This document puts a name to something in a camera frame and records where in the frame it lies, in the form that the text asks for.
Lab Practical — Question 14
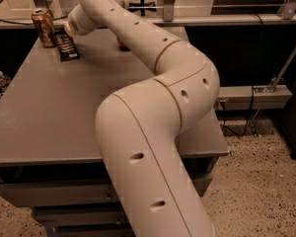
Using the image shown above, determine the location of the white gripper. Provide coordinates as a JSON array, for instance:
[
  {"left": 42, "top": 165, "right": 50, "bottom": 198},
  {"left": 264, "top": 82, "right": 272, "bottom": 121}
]
[{"left": 64, "top": 5, "right": 96, "bottom": 38}]

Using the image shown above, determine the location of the black rxbar chocolate bar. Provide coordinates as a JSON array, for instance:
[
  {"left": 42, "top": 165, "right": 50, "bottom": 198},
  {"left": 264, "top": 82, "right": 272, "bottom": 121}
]
[{"left": 54, "top": 30, "right": 80, "bottom": 62}]

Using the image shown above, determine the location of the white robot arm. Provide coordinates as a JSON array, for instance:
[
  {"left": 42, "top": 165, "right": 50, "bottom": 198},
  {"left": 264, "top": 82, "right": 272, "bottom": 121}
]
[{"left": 65, "top": 0, "right": 220, "bottom": 237}]

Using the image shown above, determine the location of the orange soda can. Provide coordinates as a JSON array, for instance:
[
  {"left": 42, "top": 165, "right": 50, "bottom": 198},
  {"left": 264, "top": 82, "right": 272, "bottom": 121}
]
[{"left": 32, "top": 8, "right": 56, "bottom": 47}]

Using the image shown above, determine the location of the red apple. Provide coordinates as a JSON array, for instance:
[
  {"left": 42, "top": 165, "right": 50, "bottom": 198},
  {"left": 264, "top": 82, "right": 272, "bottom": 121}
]
[{"left": 116, "top": 37, "right": 130, "bottom": 51}]

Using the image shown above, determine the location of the black office chair base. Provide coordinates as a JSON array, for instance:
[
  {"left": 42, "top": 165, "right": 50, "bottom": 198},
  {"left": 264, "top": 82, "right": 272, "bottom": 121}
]
[{"left": 128, "top": 0, "right": 157, "bottom": 16}]

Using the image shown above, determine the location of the grey drawer cabinet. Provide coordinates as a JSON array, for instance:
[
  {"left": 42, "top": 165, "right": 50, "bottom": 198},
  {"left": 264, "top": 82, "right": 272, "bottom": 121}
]
[{"left": 0, "top": 30, "right": 224, "bottom": 237}]

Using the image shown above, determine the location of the black power cable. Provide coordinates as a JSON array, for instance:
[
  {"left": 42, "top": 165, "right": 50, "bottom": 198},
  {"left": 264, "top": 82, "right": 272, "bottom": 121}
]
[{"left": 218, "top": 86, "right": 260, "bottom": 138}]

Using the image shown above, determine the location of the grey metal rail beam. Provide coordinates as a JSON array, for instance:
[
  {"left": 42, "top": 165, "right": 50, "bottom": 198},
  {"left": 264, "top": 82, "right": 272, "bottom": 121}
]
[{"left": 214, "top": 85, "right": 292, "bottom": 111}]

